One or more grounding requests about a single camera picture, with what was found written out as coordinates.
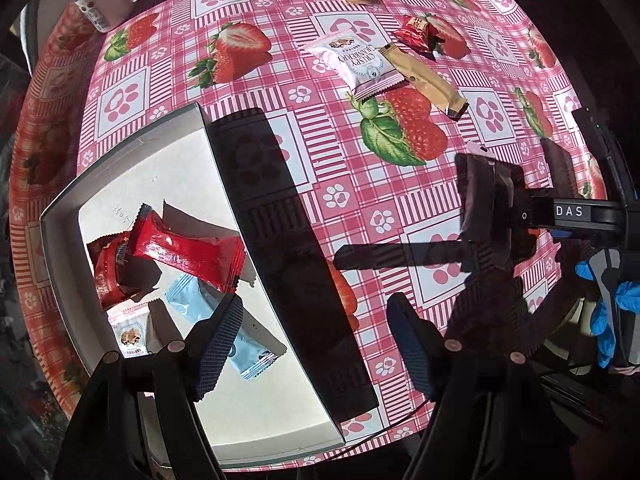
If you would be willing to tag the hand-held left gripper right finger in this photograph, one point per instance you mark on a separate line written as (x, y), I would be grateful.
(410, 345)

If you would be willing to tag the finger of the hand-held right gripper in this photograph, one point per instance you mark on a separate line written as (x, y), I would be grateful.
(510, 185)
(520, 242)

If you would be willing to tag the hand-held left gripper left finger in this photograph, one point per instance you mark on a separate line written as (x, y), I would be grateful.
(220, 347)

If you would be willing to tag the light blue snack packet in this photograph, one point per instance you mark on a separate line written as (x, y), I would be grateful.
(192, 300)

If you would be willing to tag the white cookie picture packet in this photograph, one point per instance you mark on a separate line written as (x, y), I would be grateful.
(131, 335)

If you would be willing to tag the long red snack packet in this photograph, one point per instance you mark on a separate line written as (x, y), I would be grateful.
(185, 250)

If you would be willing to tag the round red snack packet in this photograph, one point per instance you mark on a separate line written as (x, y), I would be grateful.
(110, 275)

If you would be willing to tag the long tan snack packet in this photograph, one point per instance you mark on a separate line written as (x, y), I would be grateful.
(425, 80)

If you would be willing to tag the white cardboard box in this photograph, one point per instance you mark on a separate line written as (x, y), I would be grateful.
(175, 175)

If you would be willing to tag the small red snack packet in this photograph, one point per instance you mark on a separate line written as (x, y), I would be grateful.
(415, 32)

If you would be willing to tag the white and pink snack packet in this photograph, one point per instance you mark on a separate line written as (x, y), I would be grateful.
(350, 62)

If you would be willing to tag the person's right forearm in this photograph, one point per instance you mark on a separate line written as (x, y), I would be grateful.
(626, 370)

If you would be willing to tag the person's right hand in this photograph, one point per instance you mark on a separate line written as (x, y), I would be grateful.
(607, 320)

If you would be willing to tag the pink strawberry print tablecloth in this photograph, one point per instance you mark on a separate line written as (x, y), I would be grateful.
(350, 170)

